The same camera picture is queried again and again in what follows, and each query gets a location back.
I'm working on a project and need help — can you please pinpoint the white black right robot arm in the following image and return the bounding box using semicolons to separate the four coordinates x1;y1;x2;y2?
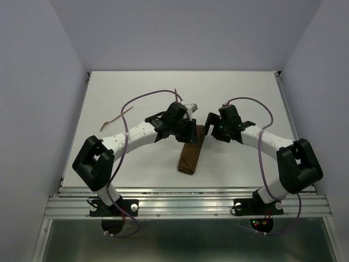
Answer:
204;105;323;213

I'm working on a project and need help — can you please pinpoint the brown wooden fork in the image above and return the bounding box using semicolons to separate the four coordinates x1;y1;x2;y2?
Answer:
99;106;133;132

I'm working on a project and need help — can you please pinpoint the aluminium rail frame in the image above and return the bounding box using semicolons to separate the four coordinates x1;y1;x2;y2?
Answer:
33;71;341;261

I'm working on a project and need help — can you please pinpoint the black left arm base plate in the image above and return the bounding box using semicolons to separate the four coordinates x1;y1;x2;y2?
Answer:
87;198;139;217

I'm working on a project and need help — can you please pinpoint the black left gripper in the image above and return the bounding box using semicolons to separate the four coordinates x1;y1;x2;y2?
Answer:
171;117;199;144

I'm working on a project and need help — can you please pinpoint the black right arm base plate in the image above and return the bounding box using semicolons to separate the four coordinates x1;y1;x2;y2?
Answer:
231;198;284;217

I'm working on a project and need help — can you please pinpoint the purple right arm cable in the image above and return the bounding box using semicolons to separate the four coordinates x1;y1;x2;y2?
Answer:
223;97;302;237

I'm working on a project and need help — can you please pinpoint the brown cloth napkin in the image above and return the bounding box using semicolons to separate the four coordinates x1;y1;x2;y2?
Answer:
177;125;205;175

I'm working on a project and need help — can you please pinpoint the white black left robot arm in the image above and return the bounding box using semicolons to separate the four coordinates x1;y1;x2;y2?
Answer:
72;102;198;215

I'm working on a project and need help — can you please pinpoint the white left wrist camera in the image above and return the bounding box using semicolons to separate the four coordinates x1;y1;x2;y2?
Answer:
184;103;198;113

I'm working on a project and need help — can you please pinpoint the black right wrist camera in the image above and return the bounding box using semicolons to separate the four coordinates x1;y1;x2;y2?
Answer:
218;105;242;126

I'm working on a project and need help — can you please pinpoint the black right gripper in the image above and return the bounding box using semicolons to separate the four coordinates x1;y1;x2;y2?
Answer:
201;112;230;142

